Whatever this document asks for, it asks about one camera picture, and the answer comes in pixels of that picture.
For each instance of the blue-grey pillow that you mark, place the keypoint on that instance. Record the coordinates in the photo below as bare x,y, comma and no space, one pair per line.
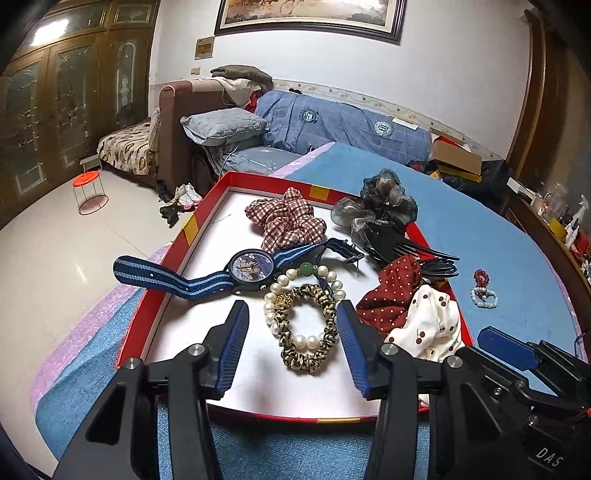
258,161

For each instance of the white spray bottle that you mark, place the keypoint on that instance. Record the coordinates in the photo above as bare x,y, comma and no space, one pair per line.
579,217

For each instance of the black bag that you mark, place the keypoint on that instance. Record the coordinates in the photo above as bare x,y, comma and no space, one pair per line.
496,175

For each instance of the white paper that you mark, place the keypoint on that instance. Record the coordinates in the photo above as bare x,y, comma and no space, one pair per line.
404,123

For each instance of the pile of clothes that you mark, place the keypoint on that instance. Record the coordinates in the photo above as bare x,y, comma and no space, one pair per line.
240,76

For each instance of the small white stool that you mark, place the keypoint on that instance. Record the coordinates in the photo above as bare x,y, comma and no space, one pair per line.
90,161

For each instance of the open cardboard box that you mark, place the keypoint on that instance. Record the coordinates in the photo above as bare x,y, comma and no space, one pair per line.
455,154

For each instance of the small gold wall plaque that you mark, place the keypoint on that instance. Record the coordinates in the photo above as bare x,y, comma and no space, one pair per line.
204,48

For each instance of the wooden dresser with mirror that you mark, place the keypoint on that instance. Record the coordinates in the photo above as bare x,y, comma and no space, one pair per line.
531,129

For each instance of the red cardboard box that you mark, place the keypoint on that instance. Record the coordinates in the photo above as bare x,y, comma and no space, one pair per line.
221,240

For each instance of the grey pillow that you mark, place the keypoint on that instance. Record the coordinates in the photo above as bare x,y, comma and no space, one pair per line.
221,127

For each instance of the white pink sneaker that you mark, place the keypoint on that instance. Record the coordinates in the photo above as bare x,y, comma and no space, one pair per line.
195,197
182,196

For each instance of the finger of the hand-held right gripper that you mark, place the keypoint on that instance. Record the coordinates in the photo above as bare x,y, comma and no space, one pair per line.
508,344
489,374

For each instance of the red polka dot bow clip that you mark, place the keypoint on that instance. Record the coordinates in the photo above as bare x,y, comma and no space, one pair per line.
397,286

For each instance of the blue bed sheet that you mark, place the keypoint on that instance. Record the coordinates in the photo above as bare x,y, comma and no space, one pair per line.
461,217

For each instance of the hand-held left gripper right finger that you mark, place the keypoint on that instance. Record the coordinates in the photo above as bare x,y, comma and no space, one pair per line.
352,350

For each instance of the grey organza scrunchie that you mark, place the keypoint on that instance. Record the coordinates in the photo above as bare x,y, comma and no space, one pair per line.
378,198

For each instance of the framed painting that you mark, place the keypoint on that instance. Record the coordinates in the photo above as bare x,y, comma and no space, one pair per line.
309,14

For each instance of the brown sofa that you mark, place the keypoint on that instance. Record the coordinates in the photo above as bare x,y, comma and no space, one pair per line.
175,120

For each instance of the red round stool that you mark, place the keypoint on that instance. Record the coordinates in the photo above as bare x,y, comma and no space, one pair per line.
87,178

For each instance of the wooden wardrobe with glass doors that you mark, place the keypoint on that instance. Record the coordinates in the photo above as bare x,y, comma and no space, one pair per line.
69,92

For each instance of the folded blue checked quilt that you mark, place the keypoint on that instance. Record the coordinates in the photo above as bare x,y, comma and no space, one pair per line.
332,124

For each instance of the leopard print scrunchie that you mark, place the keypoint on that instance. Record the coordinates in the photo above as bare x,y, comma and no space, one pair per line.
300,362

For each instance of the red plaid scrunchie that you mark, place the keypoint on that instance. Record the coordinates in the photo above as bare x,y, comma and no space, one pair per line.
286,221

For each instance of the patterned sofa cover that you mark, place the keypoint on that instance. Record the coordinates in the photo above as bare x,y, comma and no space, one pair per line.
127,147

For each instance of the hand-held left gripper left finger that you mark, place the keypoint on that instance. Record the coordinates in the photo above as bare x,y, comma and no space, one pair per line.
233,350

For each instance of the glass jar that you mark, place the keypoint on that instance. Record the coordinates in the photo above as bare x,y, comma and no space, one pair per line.
551,198

